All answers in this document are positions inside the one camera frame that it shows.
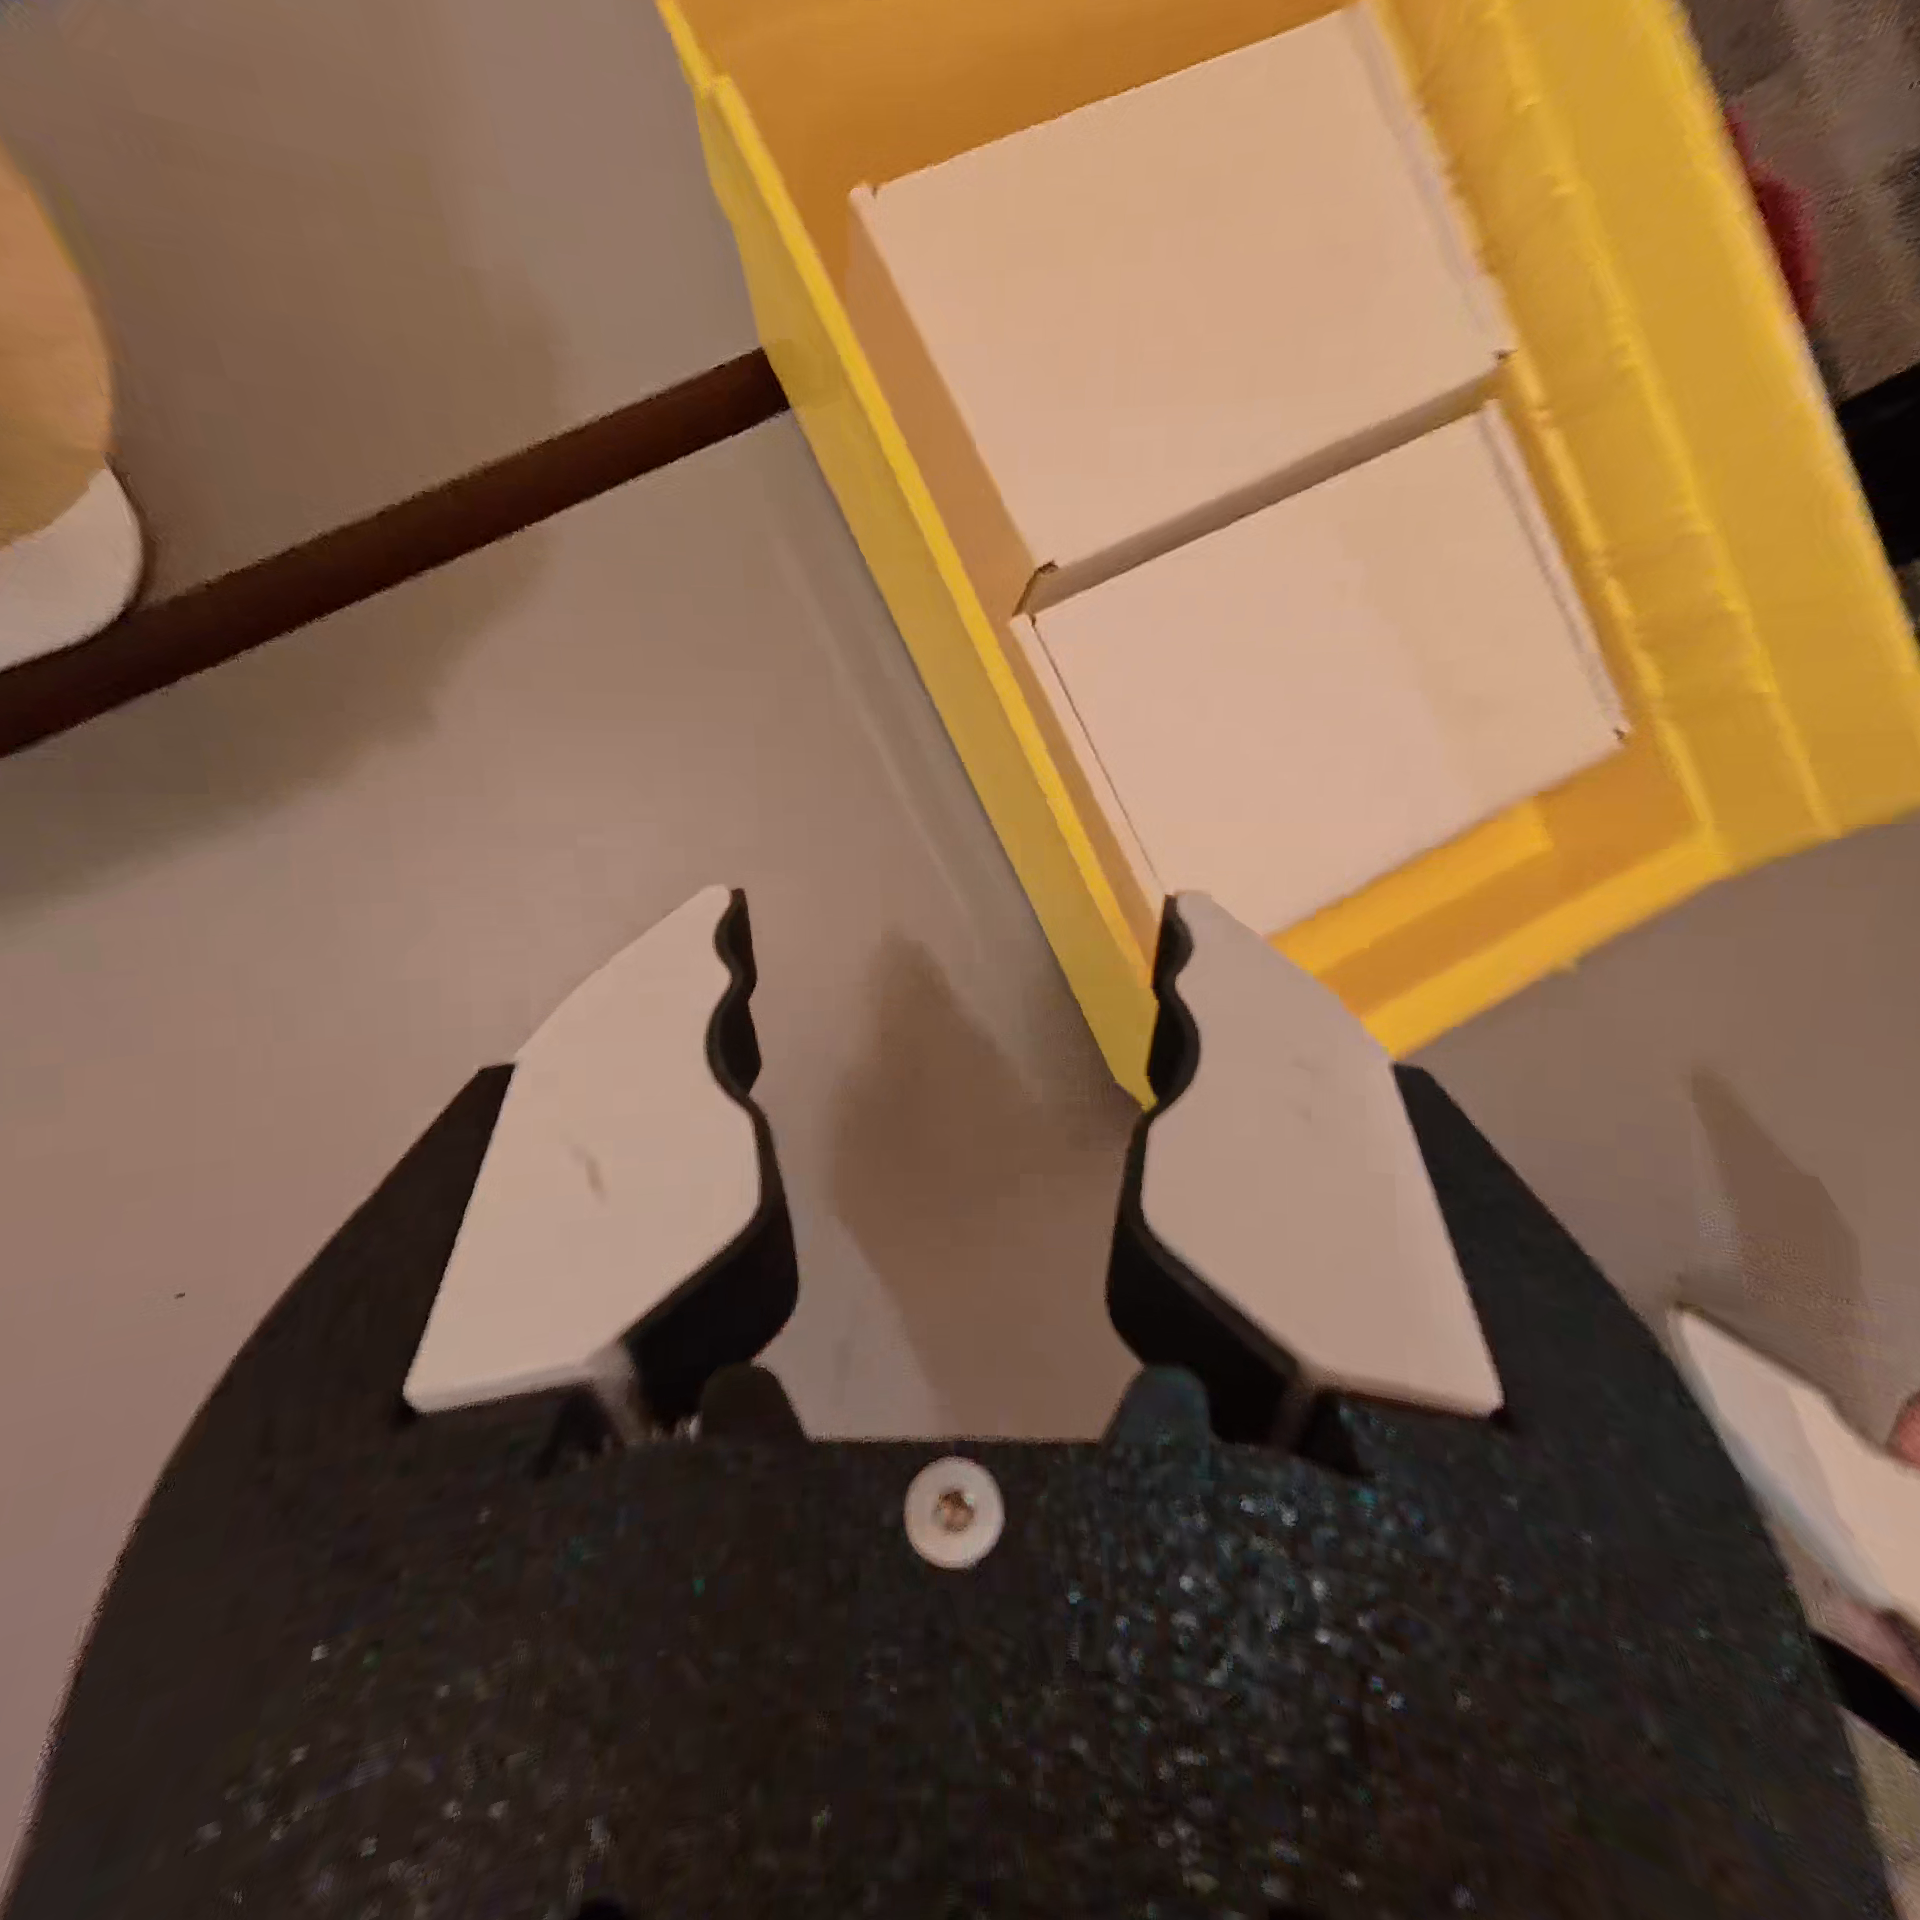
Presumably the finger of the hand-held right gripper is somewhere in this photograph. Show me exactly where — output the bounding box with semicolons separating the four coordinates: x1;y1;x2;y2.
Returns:
1668;1304;1920;1633

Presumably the white stand base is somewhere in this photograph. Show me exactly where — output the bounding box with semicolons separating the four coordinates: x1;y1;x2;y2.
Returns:
0;464;146;669

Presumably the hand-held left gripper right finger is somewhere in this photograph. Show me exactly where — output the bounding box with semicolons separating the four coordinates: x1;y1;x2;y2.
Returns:
1107;892;1507;1444

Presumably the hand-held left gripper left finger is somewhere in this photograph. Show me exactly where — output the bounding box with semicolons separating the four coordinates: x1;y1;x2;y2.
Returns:
406;885;801;1431

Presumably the yellow plastic bin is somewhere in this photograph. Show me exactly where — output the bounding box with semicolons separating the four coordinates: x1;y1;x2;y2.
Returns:
656;0;1920;1109

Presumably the white cardboard mailer box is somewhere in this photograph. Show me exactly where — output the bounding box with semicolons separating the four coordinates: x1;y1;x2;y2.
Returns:
849;7;1513;593
1009;397;1634;940

